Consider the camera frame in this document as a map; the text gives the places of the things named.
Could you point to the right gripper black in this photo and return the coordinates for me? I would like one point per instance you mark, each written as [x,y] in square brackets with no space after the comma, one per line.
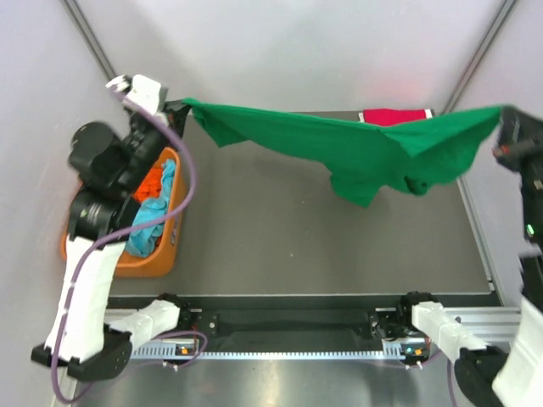
[519,132]

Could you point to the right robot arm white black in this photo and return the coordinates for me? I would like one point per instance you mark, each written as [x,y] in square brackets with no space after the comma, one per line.
[486,375]

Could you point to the orange t shirt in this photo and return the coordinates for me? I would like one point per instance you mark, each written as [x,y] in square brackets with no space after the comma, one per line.
[151,185]

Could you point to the slotted grey cable duct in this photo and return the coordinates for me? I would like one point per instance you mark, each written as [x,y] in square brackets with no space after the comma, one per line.
[178,351]

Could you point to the folded red t shirt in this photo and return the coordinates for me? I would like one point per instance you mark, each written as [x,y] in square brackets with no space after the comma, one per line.
[394,116]

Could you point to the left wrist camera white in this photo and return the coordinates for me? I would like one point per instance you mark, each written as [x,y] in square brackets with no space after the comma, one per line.
[139,92]

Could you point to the green t shirt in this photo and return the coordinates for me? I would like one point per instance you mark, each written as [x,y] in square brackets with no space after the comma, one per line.
[361,158]

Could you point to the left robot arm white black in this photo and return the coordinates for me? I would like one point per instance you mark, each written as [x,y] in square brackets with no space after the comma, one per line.
[89,348]

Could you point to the orange plastic basket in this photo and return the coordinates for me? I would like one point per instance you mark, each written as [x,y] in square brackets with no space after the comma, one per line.
[157,254]

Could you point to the light blue t shirt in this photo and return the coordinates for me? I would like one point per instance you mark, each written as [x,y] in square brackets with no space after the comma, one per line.
[141,244]

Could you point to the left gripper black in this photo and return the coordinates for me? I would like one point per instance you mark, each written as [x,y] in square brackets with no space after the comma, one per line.
[176,111]

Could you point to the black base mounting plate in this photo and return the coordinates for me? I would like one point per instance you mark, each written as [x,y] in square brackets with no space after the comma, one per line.
[295,322]

